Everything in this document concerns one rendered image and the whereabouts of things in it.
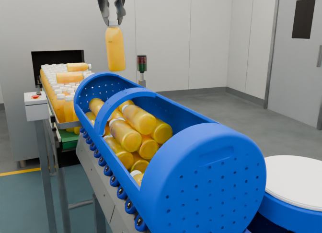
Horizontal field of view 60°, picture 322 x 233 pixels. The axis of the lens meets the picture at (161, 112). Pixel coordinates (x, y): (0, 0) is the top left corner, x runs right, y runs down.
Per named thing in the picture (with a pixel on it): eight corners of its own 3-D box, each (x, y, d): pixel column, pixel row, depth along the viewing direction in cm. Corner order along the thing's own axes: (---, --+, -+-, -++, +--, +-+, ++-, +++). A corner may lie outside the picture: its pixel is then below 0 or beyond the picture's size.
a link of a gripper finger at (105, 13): (104, 27, 97) (107, -1, 94) (98, 24, 102) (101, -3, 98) (112, 28, 99) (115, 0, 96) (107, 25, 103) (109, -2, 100)
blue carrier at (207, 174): (157, 283, 56) (145, 154, 46) (78, 135, 131) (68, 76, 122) (265, 230, 67) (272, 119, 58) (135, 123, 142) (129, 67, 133)
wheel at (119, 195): (127, 187, 80) (132, 190, 81) (121, 180, 84) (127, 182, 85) (118, 201, 80) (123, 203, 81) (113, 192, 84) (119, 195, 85)
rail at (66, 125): (60, 129, 137) (59, 123, 136) (60, 128, 137) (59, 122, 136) (136, 118, 153) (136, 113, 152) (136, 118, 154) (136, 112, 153)
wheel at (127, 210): (136, 201, 73) (142, 203, 74) (130, 192, 77) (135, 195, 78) (126, 215, 73) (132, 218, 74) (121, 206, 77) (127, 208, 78)
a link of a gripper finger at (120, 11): (123, 27, 101) (118, 0, 96) (117, 24, 105) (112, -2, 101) (131, 25, 102) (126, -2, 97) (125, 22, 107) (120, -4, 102)
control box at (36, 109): (27, 122, 132) (24, 100, 129) (26, 110, 149) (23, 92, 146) (50, 119, 136) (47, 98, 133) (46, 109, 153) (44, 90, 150)
